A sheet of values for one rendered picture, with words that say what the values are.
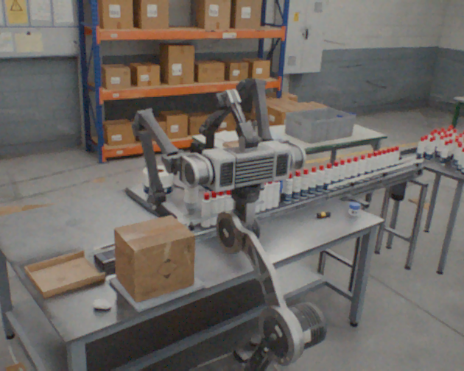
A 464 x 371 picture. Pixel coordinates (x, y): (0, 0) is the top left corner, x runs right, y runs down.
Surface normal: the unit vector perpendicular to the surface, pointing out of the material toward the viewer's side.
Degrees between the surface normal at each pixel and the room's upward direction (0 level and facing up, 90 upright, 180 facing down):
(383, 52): 90
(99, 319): 0
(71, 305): 0
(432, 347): 0
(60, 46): 90
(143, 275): 90
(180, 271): 90
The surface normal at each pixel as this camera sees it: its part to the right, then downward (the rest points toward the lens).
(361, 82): 0.52, 0.34
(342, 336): 0.05, -0.93
